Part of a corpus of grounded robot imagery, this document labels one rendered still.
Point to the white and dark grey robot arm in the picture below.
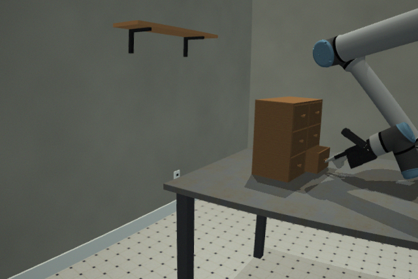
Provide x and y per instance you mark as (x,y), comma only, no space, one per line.
(349,51)

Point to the brown wooden chest of drawers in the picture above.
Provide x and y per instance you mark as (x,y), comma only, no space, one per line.
(272,138)

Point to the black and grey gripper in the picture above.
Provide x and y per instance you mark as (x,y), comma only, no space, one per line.
(356,156)

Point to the brown wooden drawer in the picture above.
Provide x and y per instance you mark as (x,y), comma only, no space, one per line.
(297,165)
(313,135)
(299,145)
(315,112)
(300,116)
(315,159)

